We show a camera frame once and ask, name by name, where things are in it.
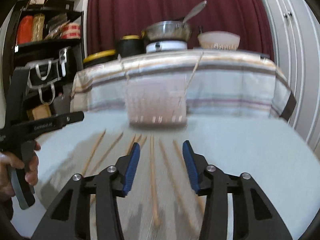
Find person's left hand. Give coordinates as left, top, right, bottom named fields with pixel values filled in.
left=1, top=142, right=41, bottom=204

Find black air fryer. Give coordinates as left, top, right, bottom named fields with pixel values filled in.
left=59, top=46, right=83, bottom=84

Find orange package on shelf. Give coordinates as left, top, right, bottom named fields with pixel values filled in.
left=17, top=15, right=33, bottom=44

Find tan package on shelf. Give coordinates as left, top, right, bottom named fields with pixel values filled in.
left=31, top=14, right=45, bottom=42

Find black shelving unit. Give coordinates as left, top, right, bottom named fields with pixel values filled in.
left=2, top=0, right=86, bottom=120

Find flat black yellow-lid pan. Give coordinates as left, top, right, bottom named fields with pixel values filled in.
left=83, top=49, right=117, bottom=69

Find red white round tins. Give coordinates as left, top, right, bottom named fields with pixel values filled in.
left=61, top=23, right=81, bottom=39

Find dark snack bags on shelf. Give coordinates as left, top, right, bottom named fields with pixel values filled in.
left=44, top=13, right=69, bottom=40

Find striped tablecloth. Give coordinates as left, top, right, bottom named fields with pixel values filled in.
left=70, top=49, right=297, bottom=120

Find white perforated utensil caddy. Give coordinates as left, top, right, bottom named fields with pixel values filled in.
left=124, top=77, right=187, bottom=127

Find black pot yellow lid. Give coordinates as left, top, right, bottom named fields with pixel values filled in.
left=116, top=35, right=145, bottom=57

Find dark red curtain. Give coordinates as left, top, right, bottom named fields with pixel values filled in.
left=86, top=0, right=274, bottom=57

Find wooden chopstick in caddy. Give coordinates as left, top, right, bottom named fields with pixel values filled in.
left=185, top=52, right=204, bottom=91

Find white induction cooker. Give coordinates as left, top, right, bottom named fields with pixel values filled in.
left=146, top=40, right=188, bottom=53

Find white bowl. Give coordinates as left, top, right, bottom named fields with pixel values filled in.
left=197, top=31, right=240, bottom=50

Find white cabinet doors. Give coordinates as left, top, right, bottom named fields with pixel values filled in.
left=262, top=0, right=319, bottom=150

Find steel wok pan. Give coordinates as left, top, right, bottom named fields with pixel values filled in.
left=142, top=0, right=207, bottom=42

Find black bag grey handles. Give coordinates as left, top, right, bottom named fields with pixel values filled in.
left=25, top=59, right=62, bottom=105

